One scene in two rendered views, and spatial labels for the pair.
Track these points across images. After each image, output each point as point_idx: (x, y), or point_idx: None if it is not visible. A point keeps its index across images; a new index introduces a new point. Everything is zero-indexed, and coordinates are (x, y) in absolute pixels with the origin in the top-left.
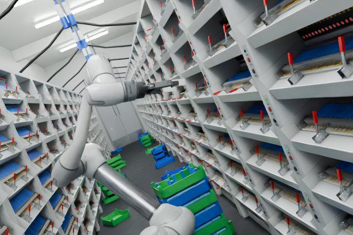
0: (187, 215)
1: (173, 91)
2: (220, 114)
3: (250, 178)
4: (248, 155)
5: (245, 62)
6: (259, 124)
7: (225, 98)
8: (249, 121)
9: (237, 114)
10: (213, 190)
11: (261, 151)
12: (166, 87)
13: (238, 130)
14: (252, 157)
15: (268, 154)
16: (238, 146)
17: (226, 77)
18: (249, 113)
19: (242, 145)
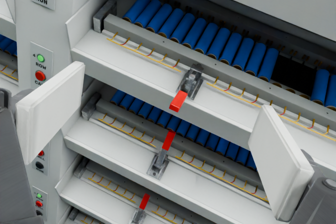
0: None
1: (67, 118)
2: (24, 84)
3: (45, 213)
4: (67, 179)
5: None
6: (234, 190)
7: (131, 87)
8: (149, 142)
9: (86, 97)
10: None
11: (125, 187)
12: (51, 110)
13: (124, 167)
14: (79, 185)
15: (153, 202)
16: (57, 168)
17: None
18: (136, 111)
19: (67, 164)
